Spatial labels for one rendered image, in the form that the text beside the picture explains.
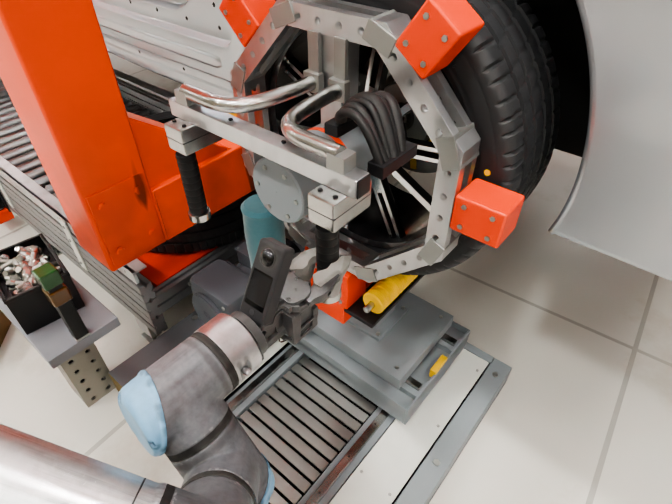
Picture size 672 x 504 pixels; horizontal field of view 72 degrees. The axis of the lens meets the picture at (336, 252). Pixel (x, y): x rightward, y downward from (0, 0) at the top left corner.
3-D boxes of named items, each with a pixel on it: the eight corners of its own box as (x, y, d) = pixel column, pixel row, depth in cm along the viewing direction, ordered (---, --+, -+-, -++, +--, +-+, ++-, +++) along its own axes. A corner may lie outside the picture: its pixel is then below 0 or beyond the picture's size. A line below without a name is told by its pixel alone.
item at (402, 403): (465, 347, 152) (471, 327, 146) (404, 427, 131) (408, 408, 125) (345, 278, 176) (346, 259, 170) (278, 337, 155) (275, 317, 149)
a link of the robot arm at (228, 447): (208, 563, 54) (147, 482, 52) (223, 494, 65) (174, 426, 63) (278, 523, 54) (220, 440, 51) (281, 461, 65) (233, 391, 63)
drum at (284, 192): (375, 188, 97) (380, 125, 87) (306, 239, 84) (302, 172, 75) (324, 166, 103) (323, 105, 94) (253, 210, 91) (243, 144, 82)
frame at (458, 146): (446, 301, 100) (507, 32, 64) (430, 319, 96) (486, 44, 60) (268, 207, 126) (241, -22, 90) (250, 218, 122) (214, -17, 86)
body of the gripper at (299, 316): (286, 299, 76) (229, 345, 69) (282, 260, 70) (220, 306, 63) (322, 322, 72) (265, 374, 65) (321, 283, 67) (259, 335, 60)
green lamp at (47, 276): (65, 282, 98) (58, 268, 96) (46, 293, 96) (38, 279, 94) (56, 274, 100) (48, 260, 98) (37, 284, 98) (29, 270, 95)
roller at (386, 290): (440, 258, 125) (443, 242, 121) (375, 324, 108) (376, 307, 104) (421, 249, 128) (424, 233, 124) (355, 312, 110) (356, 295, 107)
